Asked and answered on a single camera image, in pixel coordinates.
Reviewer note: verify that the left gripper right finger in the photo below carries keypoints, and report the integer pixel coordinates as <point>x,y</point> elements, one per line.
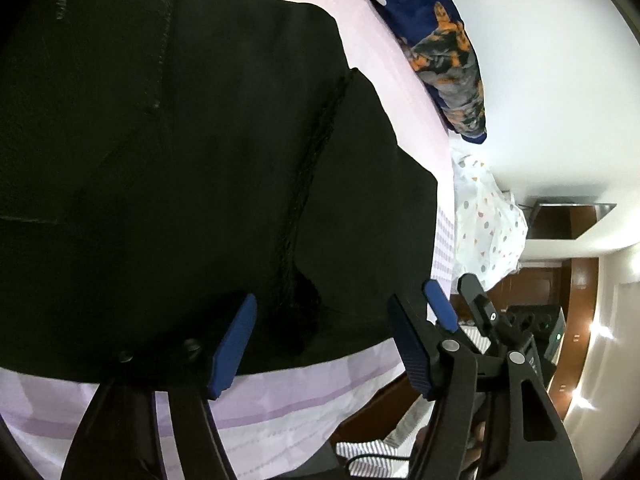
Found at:
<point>416,341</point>

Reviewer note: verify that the brown wooden door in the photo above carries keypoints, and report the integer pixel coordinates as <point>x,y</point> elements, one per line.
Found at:
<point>554,292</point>

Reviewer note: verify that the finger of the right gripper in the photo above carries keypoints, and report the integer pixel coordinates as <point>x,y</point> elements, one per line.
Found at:
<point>444,312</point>

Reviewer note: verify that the pink purple bed sheet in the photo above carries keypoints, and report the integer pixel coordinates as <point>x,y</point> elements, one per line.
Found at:
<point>274,422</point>

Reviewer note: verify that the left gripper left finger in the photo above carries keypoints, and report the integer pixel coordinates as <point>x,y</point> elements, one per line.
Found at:
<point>228,356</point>

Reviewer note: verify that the blue dog print blanket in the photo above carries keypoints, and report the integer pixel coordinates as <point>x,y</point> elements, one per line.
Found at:
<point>432,35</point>

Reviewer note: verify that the black pants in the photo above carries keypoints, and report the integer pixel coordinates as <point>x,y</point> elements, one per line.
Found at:
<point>163,160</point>

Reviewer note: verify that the white dotted cloth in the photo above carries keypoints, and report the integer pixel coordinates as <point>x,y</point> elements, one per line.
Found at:
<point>491,228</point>

